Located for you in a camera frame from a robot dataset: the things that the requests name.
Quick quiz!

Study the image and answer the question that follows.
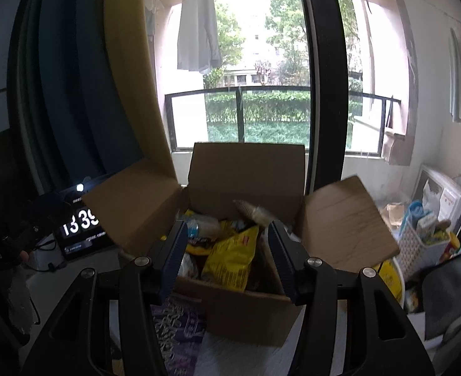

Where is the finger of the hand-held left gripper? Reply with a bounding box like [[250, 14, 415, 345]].
[[21, 194, 72, 243]]

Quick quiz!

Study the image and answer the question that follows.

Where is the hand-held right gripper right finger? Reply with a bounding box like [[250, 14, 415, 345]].
[[267, 219, 437, 376]]

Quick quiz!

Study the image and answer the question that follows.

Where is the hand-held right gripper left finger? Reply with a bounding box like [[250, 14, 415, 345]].
[[21, 219, 190, 376]]

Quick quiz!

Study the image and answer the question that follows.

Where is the white brown snack packet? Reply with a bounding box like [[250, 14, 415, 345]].
[[232, 199, 274, 226]]

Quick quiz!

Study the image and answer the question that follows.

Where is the cardboard box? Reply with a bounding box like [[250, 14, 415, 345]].
[[81, 142, 401, 347]]

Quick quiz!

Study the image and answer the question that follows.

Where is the clear snack packet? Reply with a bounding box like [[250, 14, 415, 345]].
[[177, 253, 200, 280]]

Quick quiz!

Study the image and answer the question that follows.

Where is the black yellow snack packet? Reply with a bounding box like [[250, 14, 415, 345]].
[[185, 235, 215, 257]]

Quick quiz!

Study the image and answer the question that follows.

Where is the clear plastic wrapped packet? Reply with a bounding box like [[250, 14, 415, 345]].
[[183, 209, 233, 239]]

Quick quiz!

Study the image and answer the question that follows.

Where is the black tablet with clock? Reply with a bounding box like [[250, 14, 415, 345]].
[[56, 186, 117, 261]]

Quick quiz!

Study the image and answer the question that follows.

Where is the yellow snack bag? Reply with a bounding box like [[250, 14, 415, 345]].
[[201, 225, 260, 292]]

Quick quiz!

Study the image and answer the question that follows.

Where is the purple patterned packet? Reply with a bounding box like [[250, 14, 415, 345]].
[[150, 294, 207, 376]]

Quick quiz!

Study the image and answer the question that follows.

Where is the white paper sheet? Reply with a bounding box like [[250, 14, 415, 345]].
[[193, 329, 305, 376]]

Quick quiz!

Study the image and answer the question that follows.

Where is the teal curtain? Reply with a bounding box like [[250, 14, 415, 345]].
[[17, 0, 143, 196]]

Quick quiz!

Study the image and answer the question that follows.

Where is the cardboard scrap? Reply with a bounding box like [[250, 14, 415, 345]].
[[383, 203, 407, 224]]

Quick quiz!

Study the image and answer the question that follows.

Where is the white plastic basket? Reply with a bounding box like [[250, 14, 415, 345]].
[[397, 209, 450, 279]]

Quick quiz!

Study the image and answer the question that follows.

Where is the blue roll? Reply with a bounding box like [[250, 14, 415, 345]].
[[401, 201, 435, 236]]

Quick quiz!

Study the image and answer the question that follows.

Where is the yellow curtain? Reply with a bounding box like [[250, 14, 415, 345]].
[[103, 0, 178, 189]]

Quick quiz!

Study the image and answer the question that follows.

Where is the white plastic bag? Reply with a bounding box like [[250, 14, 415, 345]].
[[422, 180, 444, 216]]

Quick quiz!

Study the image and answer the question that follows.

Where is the yellow red packet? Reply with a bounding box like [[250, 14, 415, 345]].
[[438, 231, 460, 263]]

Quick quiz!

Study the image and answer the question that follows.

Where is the grey blue cloth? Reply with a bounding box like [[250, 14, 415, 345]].
[[420, 253, 461, 341]]

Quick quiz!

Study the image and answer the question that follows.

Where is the black balcony railing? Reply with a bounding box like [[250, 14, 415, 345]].
[[164, 86, 401, 153]]

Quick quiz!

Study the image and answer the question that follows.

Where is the white washing machine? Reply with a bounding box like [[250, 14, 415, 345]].
[[412, 164, 461, 224]]

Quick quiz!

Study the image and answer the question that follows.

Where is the hanging pale blue shirt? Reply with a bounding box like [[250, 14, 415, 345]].
[[176, 0, 223, 75]]

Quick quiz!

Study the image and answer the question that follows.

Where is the black cable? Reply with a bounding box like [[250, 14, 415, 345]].
[[27, 239, 68, 273]]

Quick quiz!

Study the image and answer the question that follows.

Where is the dark window frame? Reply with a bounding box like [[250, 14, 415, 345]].
[[295, 0, 350, 196]]

